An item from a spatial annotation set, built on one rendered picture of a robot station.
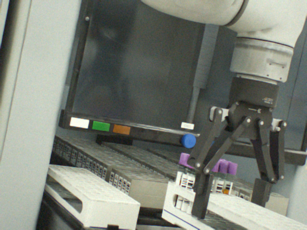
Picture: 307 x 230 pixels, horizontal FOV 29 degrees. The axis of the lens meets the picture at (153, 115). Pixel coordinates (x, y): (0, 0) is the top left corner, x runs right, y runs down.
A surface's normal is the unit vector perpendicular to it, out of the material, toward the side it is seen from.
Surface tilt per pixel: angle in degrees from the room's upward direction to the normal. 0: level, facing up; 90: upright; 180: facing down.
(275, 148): 106
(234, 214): 90
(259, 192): 91
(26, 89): 90
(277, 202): 90
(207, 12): 149
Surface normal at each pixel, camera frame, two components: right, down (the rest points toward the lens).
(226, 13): 0.23, 0.81
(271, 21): 0.07, 0.36
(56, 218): -0.87, -0.16
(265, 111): 0.43, 0.14
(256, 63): -0.29, -0.01
